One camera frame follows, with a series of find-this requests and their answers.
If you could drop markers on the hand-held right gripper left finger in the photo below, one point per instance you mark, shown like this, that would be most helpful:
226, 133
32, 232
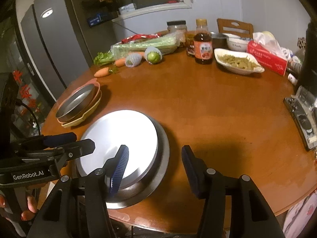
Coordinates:
118, 171

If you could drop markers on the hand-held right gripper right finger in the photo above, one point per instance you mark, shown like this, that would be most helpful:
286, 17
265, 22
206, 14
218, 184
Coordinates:
192, 173

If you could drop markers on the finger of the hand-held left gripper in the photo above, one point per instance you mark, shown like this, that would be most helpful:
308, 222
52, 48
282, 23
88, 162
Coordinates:
81, 147
59, 138

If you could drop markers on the cream plastic plate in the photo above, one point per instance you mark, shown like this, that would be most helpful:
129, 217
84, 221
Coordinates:
81, 121

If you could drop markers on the large steel bowl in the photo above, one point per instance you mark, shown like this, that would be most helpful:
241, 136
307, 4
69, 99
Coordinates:
158, 178

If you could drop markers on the round steel plate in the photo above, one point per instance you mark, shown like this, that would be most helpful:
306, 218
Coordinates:
74, 101

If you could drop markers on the pink plastic plate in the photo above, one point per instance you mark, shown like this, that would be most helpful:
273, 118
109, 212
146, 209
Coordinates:
96, 89

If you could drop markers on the person's left hand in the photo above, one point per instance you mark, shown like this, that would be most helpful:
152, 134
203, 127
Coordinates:
31, 204

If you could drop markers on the glass door cabinet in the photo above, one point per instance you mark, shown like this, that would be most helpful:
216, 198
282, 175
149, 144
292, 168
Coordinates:
27, 91

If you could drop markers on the large carrot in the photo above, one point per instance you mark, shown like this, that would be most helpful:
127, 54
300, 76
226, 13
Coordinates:
101, 72

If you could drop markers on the small carrot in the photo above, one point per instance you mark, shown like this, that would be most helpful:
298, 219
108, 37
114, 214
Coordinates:
120, 62

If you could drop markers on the grey refrigerator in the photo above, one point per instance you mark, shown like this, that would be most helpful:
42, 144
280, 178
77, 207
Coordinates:
49, 42

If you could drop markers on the green fruit in foam net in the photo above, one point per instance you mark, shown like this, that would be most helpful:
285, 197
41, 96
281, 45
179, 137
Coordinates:
132, 60
153, 55

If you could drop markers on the pink quilted clothing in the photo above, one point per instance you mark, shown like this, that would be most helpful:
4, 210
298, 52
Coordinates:
302, 215

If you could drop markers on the white dish of pickled vegetables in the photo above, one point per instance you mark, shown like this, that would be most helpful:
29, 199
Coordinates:
237, 60

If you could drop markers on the red snack packet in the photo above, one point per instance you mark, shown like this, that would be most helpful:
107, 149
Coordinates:
138, 37

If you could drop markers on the celery bunch in plastic bag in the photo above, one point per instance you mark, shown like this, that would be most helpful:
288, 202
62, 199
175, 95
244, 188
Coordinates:
148, 43

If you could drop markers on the brown sauce bottle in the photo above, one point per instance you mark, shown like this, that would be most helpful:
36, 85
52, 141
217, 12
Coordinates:
203, 49

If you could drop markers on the blue box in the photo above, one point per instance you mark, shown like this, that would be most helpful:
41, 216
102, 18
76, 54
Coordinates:
97, 19

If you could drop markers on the chili sauce jar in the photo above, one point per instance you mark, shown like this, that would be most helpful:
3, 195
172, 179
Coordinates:
189, 44

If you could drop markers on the white ceramic bowl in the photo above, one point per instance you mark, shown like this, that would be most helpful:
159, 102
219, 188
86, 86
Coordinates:
236, 45
231, 35

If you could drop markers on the small steel cup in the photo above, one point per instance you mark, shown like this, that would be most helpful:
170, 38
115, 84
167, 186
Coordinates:
219, 39

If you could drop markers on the small white bottle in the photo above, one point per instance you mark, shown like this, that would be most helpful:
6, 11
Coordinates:
292, 78

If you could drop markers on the clear glass cup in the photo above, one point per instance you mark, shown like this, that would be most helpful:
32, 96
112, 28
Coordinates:
305, 95

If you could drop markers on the red tissue box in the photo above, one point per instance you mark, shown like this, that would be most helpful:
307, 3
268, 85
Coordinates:
267, 57

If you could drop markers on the white box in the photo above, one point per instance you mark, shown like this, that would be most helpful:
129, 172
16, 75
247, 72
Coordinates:
127, 8

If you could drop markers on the glass jar with dark lid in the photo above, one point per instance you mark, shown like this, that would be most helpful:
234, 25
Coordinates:
176, 27

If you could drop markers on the wooden chair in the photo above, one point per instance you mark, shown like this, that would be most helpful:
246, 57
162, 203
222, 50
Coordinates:
235, 26

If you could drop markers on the white plastic bag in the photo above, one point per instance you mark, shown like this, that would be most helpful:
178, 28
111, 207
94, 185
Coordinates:
267, 39

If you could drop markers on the black thermos bottle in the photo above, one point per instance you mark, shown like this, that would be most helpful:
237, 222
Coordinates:
309, 62

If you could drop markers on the dried flower ornament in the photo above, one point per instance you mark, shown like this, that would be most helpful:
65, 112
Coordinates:
301, 43

